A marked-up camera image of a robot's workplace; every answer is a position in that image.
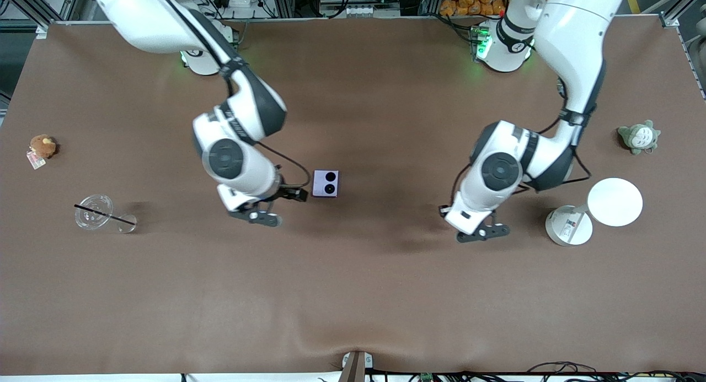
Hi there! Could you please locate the white round table lamp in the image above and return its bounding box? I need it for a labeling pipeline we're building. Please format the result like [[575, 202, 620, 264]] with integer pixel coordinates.
[[545, 177, 644, 247]]

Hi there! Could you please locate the grey plush toy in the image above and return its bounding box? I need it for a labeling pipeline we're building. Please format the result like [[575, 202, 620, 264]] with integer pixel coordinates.
[[617, 120, 661, 156]]

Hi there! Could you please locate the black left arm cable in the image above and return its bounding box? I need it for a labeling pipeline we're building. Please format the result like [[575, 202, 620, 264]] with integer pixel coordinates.
[[450, 79, 592, 207]]

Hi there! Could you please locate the orange stuffed toys pile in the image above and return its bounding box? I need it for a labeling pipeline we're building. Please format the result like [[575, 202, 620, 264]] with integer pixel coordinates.
[[440, 0, 507, 17]]

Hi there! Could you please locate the clear plastic lidded cup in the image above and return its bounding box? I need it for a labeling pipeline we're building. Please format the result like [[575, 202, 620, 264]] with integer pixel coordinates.
[[74, 194, 138, 234]]

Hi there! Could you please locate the metal post with bracket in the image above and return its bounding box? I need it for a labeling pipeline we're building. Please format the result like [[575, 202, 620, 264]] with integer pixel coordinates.
[[341, 351, 373, 382]]

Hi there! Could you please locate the aluminium frame profile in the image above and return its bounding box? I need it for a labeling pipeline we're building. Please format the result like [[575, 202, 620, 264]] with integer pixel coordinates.
[[0, 0, 50, 39], [658, 0, 706, 29]]

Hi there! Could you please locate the black drinking straw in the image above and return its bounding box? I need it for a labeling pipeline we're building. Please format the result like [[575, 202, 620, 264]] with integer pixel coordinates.
[[74, 204, 137, 226]]

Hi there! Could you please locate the brown plush toy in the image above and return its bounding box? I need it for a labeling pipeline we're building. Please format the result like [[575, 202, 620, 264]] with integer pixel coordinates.
[[29, 134, 57, 160]]

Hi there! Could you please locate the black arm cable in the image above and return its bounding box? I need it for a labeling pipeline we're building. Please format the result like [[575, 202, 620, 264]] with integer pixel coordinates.
[[154, 0, 312, 193], [450, 79, 592, 207]]

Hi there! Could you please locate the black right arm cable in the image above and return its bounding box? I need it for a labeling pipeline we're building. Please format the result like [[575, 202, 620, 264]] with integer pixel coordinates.
[[154, 0, 312, 193]]

